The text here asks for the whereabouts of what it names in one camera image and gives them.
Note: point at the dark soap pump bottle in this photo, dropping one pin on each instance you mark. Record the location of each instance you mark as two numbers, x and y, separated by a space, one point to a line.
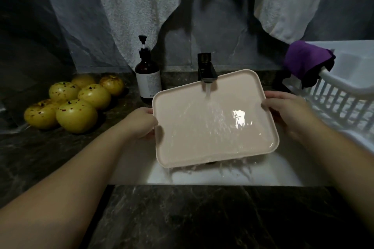
148 79

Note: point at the person's right forearm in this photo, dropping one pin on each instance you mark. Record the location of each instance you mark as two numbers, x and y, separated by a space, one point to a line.
345 164

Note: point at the person's left forearm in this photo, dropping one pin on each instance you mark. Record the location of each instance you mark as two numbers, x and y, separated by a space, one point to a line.
58 199

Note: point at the white plastic basket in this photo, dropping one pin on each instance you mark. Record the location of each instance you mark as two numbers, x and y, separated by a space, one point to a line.
356 71

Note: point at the white hanging towel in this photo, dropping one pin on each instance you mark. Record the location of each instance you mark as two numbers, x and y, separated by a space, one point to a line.
128 6

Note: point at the person's right hand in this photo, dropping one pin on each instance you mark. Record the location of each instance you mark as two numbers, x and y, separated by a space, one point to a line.
292 110

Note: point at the black faucet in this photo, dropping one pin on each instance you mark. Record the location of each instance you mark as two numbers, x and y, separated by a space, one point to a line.
205 68

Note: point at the white sink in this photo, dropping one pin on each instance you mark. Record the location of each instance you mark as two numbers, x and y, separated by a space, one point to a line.
280 170

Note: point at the beige plastic tray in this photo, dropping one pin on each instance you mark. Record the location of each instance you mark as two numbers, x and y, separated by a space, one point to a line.
198 135

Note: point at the purple cloth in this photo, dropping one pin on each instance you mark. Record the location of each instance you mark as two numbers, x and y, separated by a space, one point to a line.
307 59

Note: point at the person's left hand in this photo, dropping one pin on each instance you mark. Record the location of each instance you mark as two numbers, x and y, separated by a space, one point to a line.
137 124

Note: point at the group of yellow apples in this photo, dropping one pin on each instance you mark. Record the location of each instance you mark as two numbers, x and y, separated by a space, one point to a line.
76 116

